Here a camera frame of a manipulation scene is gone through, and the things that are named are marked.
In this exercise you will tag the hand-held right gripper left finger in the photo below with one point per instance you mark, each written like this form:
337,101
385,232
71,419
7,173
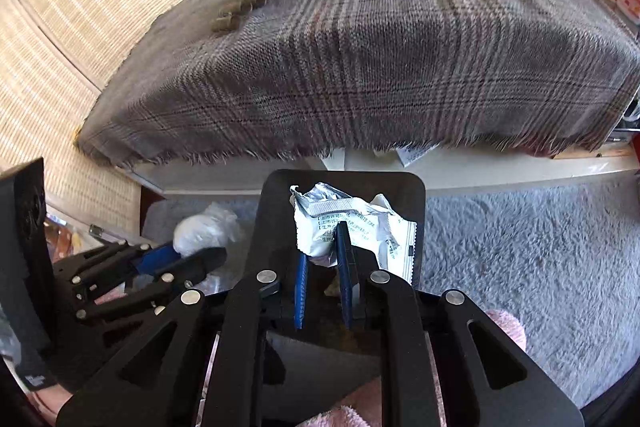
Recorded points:
300,292

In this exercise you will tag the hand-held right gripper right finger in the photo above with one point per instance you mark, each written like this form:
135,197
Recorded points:
344,277

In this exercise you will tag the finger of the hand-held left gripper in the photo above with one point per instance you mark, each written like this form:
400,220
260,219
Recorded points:
200,262
150,259

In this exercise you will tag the white snack wrapper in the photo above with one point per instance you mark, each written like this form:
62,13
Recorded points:
370,227

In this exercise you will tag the black trash bin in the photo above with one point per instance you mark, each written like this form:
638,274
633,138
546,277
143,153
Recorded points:
280,207

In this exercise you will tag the white plastic bag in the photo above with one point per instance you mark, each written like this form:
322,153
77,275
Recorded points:
200,229

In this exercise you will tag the white printed paper sheet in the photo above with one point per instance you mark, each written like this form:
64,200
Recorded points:
415,156

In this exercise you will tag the grey shaggy rug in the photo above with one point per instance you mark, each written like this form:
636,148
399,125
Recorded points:
525,247

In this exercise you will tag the white low table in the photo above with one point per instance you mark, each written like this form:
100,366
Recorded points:
500,172

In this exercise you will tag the grey plaid blanket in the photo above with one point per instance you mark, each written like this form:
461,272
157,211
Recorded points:
375,57

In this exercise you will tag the brown cardboard roll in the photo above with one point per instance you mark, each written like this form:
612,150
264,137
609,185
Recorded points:
246,4
226,22

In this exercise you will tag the beige woven screen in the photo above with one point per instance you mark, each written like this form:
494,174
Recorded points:
75,7

